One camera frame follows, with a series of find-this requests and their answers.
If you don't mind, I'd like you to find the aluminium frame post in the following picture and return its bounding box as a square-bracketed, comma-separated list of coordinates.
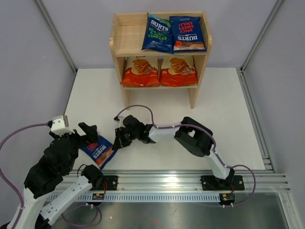
[240, 0, 285, 73]
[34, 0, 78, 76]

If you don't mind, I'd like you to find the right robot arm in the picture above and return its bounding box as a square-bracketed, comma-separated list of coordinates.
[112, 115, 235, 190]

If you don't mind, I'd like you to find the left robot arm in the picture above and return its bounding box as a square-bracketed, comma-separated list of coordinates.
[0, 117, 103, 229]

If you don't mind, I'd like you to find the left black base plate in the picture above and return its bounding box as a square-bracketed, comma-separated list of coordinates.
[93, 175, 119, 191]

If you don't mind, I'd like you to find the wooden two-tier shelf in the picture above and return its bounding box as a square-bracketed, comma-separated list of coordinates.
[110, 11, 213, 109]

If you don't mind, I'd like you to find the aluminium mounting rail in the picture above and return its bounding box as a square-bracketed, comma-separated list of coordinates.
[30, 169, 290, 193]

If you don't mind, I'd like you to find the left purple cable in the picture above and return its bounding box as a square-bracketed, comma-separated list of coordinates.
[0, 123, 102, 226]

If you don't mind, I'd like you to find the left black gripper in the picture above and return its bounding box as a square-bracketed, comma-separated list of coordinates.
[51, 122, 98, 172]

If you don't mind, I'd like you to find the cassava chips bag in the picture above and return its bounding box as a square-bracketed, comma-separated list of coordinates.
[159, 56, 198, 87]
[121, 56, 160, 87]

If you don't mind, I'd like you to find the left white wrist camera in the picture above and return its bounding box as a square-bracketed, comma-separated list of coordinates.
[51, 115, 75, 136]

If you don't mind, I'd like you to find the left aluminium frame post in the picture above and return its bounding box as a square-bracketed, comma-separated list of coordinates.
[34, 0, 78, 76]

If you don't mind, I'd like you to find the blue Burts sea salt bag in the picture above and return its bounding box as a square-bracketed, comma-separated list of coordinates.
[142, 13, 173, 54]

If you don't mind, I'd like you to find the purple cable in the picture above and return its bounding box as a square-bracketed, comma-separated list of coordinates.
[114, 104, 257, 207]
[0, 123, 102, 226]

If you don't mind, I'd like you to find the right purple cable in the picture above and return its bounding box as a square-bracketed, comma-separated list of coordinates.
[114, 104, 257, 207]

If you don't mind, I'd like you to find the right aluminium frame post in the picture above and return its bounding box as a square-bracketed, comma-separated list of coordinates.
[240, 0, 285, 73]

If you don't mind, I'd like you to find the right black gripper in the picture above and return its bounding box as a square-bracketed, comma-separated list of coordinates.
[113, 126, 140, 150]

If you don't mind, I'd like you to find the blue Burts chilli bag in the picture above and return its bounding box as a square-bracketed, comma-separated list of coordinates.
[169, 16, 206, 53]
[81, 135, 117, 170]

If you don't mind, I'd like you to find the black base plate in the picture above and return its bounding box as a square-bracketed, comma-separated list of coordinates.
[93, 175, 119, 191]
[200, 175, 245, 191]

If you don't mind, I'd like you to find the white slotted cable duct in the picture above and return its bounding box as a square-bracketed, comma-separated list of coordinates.
[76, 192, 220, 203]

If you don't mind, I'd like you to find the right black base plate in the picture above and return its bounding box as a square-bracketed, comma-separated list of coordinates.
[200, 175, 245, 191]

